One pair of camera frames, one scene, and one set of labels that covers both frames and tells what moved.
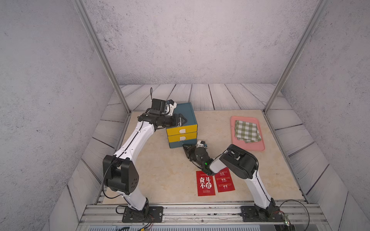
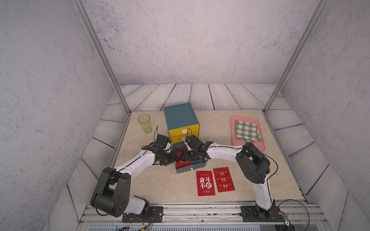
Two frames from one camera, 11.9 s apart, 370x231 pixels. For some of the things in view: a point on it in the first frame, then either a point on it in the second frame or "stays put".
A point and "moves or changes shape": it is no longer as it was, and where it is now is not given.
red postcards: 224,180 stays put
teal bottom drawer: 179,144 moves or changes shape
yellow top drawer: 182,130 stays put
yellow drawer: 192,135 stays put
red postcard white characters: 205,184 stays put
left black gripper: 177,121 -> 174,159
